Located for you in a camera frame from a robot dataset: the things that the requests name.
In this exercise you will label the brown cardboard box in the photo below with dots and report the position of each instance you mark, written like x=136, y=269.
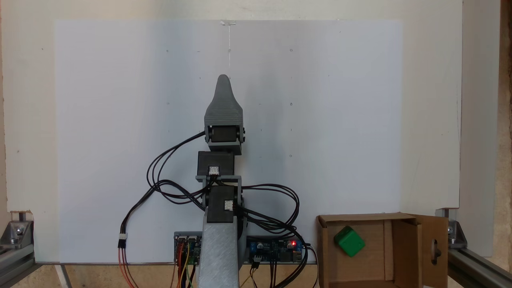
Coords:
x=360, y=272

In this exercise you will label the metal corner bracket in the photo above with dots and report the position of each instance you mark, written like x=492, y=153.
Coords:
x=456, y=234
x=16, y=234

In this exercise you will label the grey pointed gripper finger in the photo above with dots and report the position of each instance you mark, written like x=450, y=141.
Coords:
x=224, y=110

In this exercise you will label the blue power circuit board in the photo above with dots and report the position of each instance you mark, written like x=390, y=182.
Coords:
x=280, y=250

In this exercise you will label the aluminium frame rail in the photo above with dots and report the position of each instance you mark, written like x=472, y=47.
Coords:
x=16, y=264
x=476, y=268

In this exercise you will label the green dice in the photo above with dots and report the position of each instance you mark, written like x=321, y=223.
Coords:
x=349, y=242

